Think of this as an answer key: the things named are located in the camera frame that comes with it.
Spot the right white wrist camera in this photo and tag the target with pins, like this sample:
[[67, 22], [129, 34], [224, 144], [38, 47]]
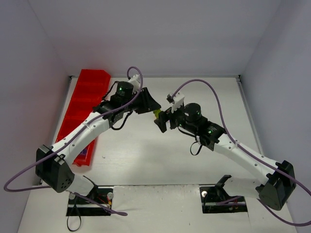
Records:
[[177, 101]]

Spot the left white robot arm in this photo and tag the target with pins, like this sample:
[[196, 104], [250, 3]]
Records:
[[53, 162]]

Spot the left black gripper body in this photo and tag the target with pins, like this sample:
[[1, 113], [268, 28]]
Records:
[[141, 101]]

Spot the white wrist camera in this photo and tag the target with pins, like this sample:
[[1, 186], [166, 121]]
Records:
[[177, 101], [136, 82]]

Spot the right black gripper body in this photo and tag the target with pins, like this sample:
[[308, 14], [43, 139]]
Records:
[[168, 119]]

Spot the long lime green lego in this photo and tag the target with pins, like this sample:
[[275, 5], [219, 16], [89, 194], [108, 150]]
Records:
[[156, 113]]

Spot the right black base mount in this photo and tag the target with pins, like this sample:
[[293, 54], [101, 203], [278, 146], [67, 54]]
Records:
[[215, 200]]

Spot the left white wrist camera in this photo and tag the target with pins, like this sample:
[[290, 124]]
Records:
[[136, 82]]

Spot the red divided plastic bin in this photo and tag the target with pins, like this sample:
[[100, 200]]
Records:
[[91, 86]]

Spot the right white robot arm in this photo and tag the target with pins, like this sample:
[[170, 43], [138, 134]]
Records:
[[272, 181]]

